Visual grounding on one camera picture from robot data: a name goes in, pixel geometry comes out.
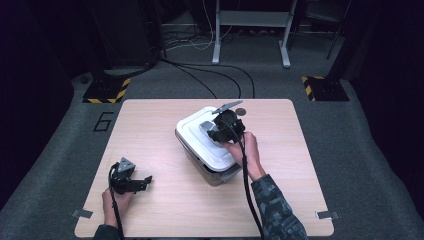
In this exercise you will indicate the person's left hand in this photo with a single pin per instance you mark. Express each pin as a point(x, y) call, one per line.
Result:
point(107, 203)

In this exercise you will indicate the person's right hand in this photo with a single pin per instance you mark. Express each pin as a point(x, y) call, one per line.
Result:
point(253, 156)

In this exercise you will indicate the black cabinet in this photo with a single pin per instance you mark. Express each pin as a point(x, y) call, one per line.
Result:
point(123, 33)

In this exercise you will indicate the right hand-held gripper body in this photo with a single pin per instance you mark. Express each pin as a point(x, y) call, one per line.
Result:
point(228, 106)

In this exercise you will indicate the white metal desk frame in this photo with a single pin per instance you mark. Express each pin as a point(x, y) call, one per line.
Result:
point(253, 18)

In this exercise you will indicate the clear storage box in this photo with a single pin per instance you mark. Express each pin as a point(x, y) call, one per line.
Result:
point(213, 178)

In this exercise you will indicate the white box lid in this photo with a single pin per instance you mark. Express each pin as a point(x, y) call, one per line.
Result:
point(196, 146)

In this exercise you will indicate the striped black stand base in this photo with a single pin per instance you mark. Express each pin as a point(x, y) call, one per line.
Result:
point(325, 88)
point(106, 90)

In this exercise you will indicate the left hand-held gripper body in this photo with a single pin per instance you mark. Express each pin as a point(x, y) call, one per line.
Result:
point(126, 165)

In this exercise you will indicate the grey tape strip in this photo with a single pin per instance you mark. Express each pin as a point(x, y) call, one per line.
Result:
point(82, 213)
point(328, 215)

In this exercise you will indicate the dark round table grommet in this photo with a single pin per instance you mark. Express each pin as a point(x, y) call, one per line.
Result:
point(241, 112)

